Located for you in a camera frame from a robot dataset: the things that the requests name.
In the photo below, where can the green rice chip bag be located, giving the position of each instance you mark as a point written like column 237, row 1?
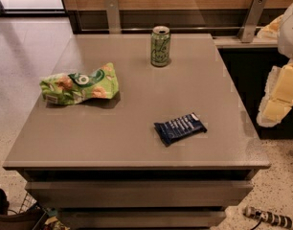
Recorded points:
column 75, row 88

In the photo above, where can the dark blue snack bar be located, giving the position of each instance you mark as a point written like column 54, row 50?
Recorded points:
column 179, row 128

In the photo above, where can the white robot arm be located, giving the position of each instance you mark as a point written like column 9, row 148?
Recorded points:
column 285, row 35

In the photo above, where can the left metal bracket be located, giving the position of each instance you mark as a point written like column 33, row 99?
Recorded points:
column 113, row 16

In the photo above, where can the metal bracket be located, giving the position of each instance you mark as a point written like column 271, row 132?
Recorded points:
column 246, row 33
column 113, row 16

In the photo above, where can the black white striped power strip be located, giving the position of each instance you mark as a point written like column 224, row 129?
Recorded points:
column 268, row 217

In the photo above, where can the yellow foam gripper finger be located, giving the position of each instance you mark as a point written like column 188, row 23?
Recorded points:
column 270, row 31
column 278, row 98

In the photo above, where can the right metal bracket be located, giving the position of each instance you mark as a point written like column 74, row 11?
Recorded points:
column 246, row 33

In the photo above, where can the dark bin with clutter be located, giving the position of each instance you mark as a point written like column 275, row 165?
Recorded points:
column 35, row 218

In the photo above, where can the green soda can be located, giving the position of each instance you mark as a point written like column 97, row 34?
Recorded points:
column 160, row 40

